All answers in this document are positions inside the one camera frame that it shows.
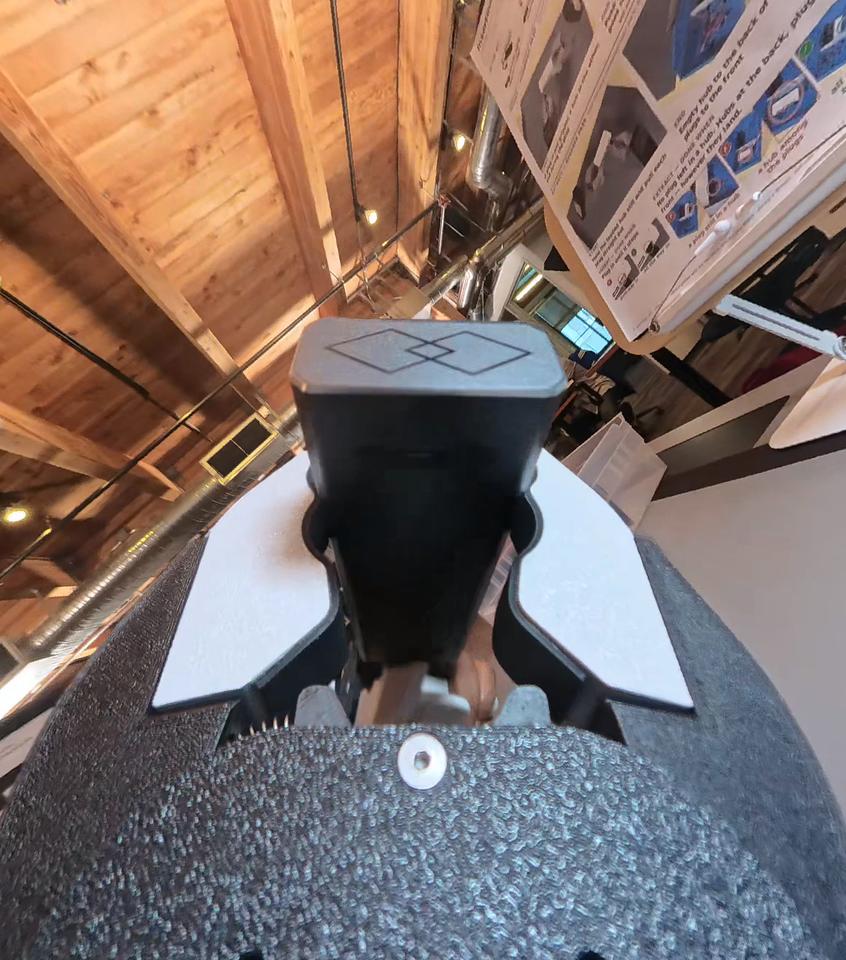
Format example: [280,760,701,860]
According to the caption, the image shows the ceiling vent grille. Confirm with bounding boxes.
[201,414,279,483]

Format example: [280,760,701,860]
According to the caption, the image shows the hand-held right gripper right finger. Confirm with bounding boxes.
[492,452,696,727]

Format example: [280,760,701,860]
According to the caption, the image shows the silver ventilation duct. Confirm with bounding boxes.
[423,93,548,301]
[0,420,304,665]

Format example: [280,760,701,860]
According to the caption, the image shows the printed instruction sheet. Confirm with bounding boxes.
[471,0,846,342]

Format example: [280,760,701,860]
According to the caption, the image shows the clear plastic bin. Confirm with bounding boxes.
[561,412,668,526]

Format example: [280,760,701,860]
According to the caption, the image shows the black ceiling pipe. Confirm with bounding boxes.
[0,247,207,440]

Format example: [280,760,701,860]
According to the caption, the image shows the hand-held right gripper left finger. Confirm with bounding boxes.
[150,450,355,725]

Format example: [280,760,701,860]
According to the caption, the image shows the grey metal usb hub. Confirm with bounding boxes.
[289,317,570,672]

